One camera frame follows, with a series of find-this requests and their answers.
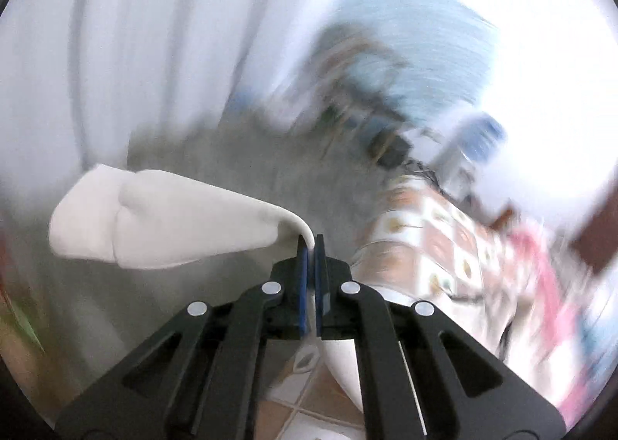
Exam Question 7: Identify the white water dispenser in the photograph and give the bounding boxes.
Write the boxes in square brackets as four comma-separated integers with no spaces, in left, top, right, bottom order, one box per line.
[435,141,484,194]

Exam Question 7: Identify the wooden chair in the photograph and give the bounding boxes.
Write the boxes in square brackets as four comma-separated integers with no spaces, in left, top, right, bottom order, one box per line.
[314,25,411,151]

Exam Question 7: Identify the blue water bottle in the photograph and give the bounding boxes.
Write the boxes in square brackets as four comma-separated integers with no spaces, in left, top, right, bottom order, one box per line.
[458,114,508,156]

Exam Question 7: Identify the large beige garment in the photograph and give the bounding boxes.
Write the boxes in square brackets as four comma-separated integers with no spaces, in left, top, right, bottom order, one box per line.
[48,164,368,414]

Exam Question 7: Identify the teal patterned hanging cloth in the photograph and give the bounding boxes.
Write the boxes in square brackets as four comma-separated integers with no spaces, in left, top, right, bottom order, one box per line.
[333,0,498,117]

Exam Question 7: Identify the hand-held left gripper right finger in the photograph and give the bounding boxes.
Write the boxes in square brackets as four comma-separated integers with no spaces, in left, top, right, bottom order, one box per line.
[314,233,565,440]

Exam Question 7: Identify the brown wooden door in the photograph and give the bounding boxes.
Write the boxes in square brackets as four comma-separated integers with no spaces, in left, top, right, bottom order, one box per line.
[570,189,618,277]

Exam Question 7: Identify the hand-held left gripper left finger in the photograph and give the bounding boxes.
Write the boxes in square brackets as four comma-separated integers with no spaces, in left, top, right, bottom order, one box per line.
[55,233,310,440]

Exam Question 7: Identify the patterned checkered tablecloth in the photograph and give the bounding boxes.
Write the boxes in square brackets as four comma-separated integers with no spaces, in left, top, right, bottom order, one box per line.
[253,174,525,440]

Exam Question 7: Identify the pink floral blanket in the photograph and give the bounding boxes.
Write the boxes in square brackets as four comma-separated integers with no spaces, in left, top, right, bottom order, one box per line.
[502,223,599,397]

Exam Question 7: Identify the white curtain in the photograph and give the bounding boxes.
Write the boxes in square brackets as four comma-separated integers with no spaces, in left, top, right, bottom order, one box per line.
[0,0,290,248]

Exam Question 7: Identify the black bin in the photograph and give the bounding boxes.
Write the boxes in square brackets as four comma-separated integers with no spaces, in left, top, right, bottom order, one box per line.
[372,128,411,168]

